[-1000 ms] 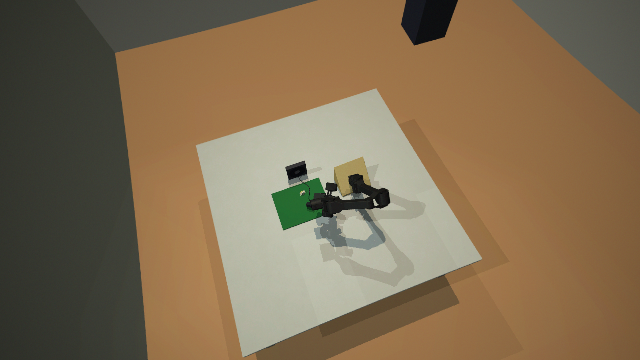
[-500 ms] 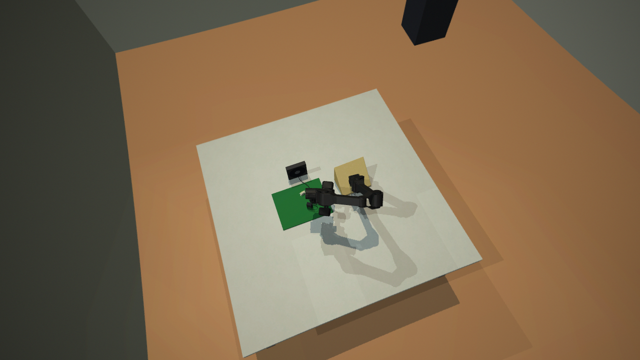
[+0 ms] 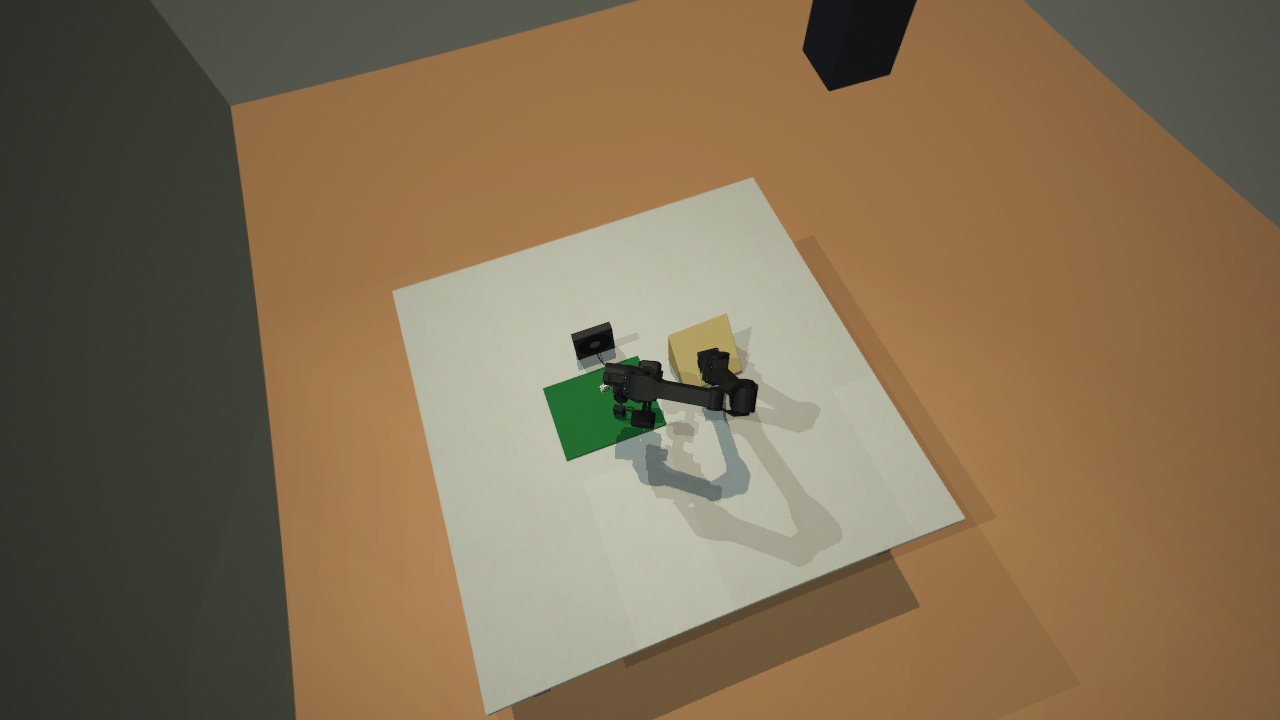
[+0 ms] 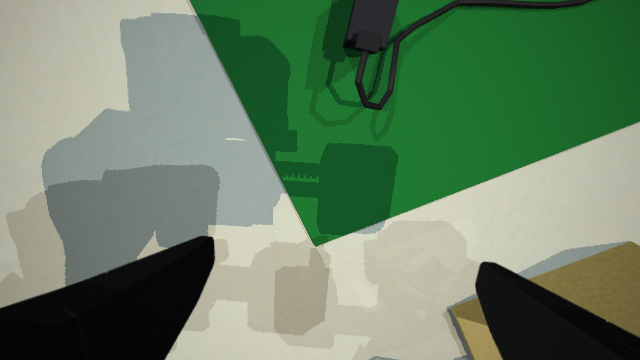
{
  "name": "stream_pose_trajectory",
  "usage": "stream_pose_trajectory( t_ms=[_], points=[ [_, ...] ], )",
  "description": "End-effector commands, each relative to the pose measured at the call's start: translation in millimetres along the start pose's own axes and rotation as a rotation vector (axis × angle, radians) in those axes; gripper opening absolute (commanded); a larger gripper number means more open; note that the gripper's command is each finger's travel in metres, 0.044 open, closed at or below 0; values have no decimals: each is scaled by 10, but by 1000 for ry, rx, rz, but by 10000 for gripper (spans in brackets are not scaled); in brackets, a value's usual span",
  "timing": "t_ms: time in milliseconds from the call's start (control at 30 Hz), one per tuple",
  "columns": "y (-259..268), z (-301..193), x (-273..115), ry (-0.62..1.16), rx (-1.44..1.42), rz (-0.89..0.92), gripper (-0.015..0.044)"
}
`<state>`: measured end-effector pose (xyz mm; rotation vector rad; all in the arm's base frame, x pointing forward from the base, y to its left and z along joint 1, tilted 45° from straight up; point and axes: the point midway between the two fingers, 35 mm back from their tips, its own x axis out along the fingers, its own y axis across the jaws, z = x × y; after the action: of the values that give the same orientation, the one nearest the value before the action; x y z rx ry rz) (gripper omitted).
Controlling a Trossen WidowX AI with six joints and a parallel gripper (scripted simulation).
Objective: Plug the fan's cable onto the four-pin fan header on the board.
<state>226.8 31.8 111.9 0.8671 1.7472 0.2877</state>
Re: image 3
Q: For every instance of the green circuit board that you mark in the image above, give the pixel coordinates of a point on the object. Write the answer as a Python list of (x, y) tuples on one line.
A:
[(582, 410)]

